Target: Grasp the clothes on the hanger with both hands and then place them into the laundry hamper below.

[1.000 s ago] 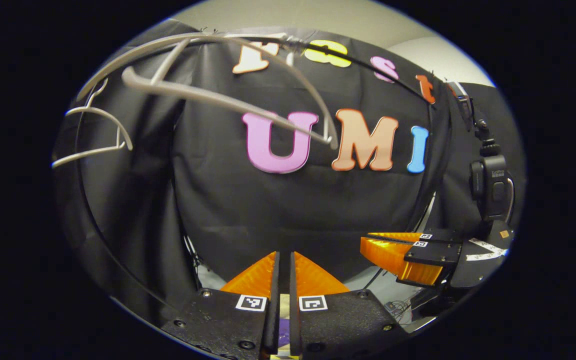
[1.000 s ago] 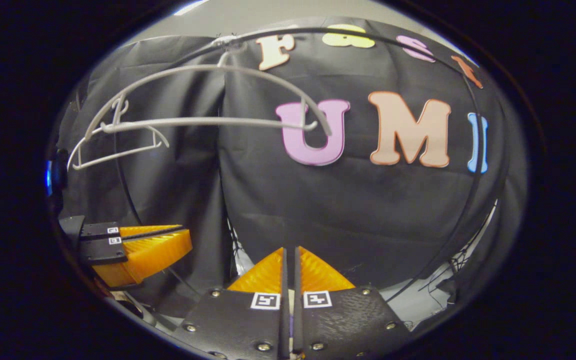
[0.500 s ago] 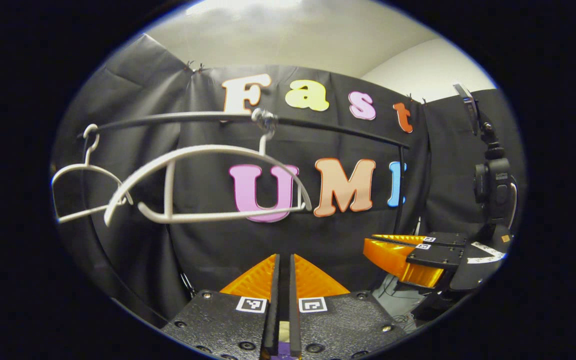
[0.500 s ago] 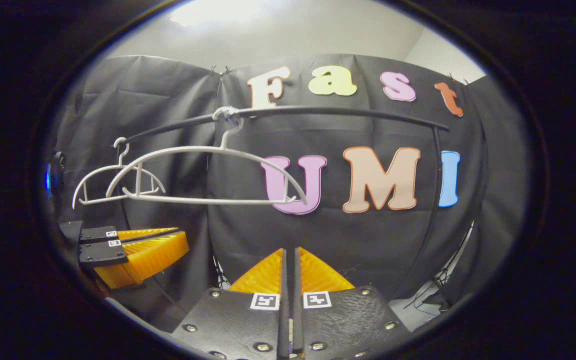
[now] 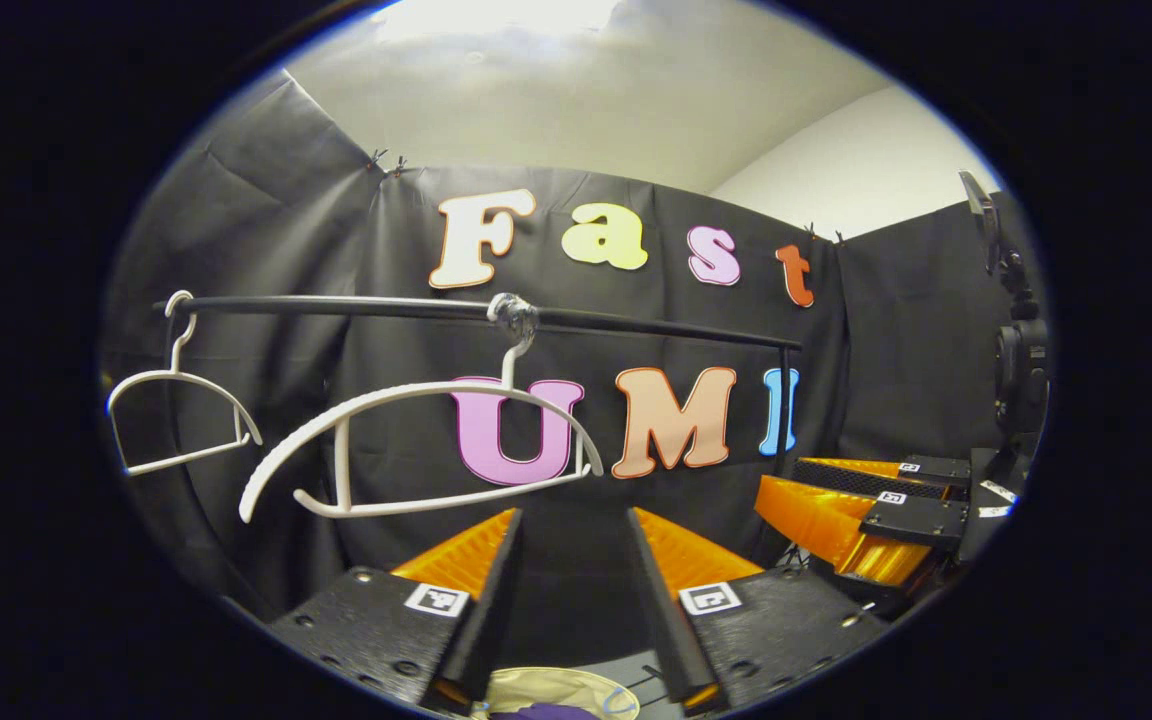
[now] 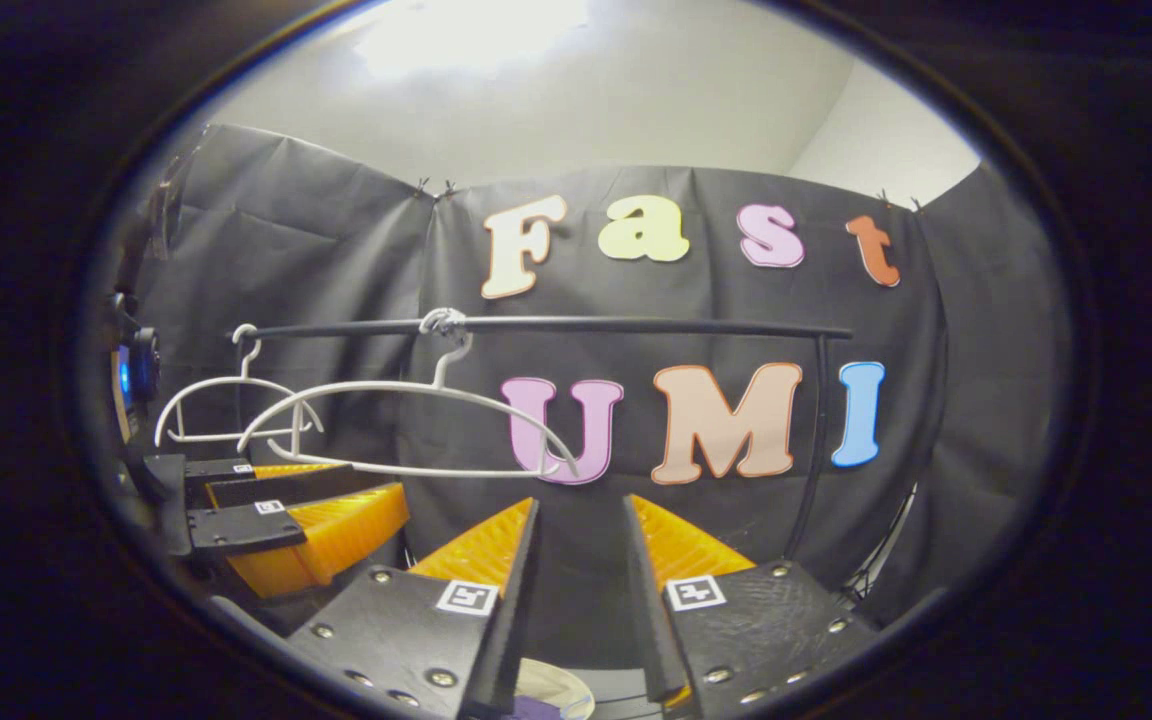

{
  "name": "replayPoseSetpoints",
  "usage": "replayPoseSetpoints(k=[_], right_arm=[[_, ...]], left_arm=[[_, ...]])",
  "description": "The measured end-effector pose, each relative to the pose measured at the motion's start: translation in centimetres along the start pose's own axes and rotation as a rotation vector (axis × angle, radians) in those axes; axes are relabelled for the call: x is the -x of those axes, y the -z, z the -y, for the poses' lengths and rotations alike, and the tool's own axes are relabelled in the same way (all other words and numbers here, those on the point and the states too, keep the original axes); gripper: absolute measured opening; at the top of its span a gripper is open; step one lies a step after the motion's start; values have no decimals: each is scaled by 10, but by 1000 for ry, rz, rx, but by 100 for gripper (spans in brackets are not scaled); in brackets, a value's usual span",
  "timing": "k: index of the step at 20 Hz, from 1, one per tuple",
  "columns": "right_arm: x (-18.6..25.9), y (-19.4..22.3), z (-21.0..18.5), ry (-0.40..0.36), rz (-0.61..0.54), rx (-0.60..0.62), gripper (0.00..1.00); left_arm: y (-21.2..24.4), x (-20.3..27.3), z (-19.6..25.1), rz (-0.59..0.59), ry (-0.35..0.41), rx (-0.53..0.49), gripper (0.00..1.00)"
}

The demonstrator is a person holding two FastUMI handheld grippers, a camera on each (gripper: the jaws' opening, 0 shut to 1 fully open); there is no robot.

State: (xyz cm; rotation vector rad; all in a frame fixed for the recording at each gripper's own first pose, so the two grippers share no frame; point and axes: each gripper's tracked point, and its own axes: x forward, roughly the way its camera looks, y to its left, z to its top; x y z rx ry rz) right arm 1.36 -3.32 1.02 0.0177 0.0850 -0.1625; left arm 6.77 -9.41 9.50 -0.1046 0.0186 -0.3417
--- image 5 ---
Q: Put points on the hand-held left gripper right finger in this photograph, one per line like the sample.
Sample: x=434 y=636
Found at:
x=676 y=620

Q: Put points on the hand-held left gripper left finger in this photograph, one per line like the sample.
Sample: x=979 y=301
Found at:
x=481 y=620

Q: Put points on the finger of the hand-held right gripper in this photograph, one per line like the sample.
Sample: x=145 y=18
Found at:
x=816 y=520
x=866 y=480

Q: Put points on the beige laundry hamper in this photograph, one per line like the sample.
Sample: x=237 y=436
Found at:
x=556 y=685

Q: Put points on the purple ribbed jacket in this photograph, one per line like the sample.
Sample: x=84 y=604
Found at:
x=546 y=712

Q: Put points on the white hanger with taped hook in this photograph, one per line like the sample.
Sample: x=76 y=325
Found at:
x=513 y=318

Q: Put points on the white plastic hanger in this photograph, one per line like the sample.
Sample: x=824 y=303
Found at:
x=176 y=375

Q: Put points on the black clothes rail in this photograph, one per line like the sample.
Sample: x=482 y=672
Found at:
x=356 y=306

